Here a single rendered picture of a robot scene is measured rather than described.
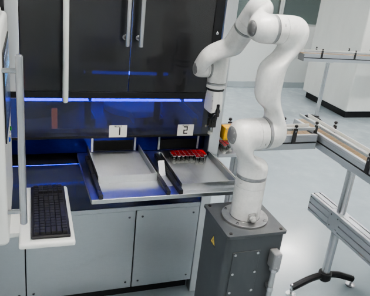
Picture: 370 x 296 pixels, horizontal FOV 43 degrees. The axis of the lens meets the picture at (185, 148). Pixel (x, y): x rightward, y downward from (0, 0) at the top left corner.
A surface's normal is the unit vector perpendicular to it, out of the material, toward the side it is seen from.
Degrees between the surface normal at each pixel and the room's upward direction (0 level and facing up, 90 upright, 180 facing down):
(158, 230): 90
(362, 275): 0
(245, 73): 90
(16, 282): 90
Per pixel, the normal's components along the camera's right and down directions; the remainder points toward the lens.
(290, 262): 0.11, -0.92
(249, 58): 0.33, 0.38
